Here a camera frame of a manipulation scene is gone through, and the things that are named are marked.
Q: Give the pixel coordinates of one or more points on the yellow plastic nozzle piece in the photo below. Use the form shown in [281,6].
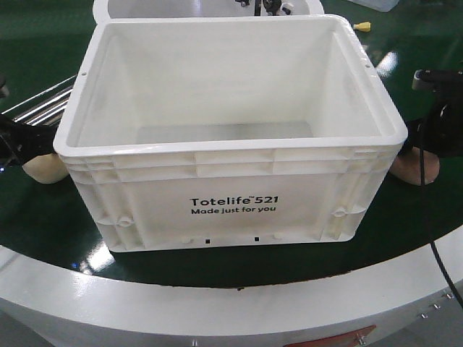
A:
[364,27]

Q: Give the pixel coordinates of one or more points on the white curved conveyor rim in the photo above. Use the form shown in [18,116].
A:
[73,309]

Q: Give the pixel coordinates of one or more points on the brown soft ball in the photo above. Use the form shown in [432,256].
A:
[406,167]

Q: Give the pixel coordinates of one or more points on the white plastic tote box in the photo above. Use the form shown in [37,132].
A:
[218,132]

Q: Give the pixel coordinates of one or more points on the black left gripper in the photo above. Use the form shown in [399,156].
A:
[21,142]

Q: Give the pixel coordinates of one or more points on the chrome metal rail bars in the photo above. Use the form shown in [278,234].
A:
[45,108]

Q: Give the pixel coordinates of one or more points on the clear plastic container corner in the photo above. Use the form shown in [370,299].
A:
[377,5]

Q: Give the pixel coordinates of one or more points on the black machine parts on hub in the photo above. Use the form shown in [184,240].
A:
[266,7]

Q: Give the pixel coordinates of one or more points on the white inner conveyor hub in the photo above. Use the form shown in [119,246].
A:
[235,12]

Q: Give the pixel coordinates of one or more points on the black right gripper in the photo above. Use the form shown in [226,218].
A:
[440,131]

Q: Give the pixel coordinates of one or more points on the red label on rim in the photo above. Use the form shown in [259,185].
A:
[350,339]

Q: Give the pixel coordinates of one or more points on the cream soft ball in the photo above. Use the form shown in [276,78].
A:
[46,169]

